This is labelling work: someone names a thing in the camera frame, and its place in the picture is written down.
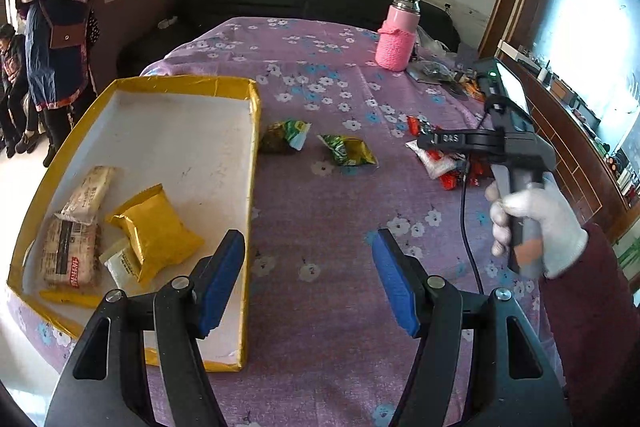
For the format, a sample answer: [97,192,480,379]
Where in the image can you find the yellow snack packet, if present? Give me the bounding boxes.
[105,183,206,288]

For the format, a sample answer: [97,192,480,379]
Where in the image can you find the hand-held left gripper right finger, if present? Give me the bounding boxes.
[372,228,573,427]

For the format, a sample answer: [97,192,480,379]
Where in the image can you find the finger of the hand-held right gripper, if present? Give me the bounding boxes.
[417,130,503,156]

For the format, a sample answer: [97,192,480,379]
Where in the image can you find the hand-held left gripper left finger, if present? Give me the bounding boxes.
[45,229,246,427]

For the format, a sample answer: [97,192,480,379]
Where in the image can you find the person's right hand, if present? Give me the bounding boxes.
[484,179,590,280]

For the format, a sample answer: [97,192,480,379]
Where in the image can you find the person's right forearm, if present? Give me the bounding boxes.
[537,222,640,427]

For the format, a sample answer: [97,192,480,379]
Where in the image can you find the black cable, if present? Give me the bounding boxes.
[459,177,487,297]

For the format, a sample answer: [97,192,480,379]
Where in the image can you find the white red snack packet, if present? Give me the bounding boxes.
[406,141,462,180]

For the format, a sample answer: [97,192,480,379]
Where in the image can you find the large beige cracker packet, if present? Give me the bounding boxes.
[41,213,103,292]

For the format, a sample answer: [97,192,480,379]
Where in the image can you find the purple floral tablecloth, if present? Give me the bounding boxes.
[5,16,566,427]

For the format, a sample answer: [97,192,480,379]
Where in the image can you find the wooden window frame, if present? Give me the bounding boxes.
[477,0,640,258]

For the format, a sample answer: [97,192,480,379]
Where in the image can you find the clear bag with dark contents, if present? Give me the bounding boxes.
[406,57,456,86]

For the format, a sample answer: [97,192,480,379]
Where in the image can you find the long beige snack packet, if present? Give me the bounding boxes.
[62,165,117,228]

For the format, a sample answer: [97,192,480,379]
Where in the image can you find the yellow cardboard box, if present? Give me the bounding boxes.
[7,76,262,373]

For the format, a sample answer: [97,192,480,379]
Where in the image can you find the orange packet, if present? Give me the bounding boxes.
[450,72,487,102]

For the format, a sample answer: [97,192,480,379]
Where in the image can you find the small white snack packet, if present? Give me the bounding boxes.
[99,238,143,290]

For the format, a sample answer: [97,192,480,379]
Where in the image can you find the pink bottle with knit sleeve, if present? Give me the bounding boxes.
[376,0,420,72]

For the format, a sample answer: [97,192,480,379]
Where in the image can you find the green snack packet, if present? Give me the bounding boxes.
[259,119,312,154]
[319,134,379,168]

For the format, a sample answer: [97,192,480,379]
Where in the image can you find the brown armchair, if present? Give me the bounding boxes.
[90,0,188,80]

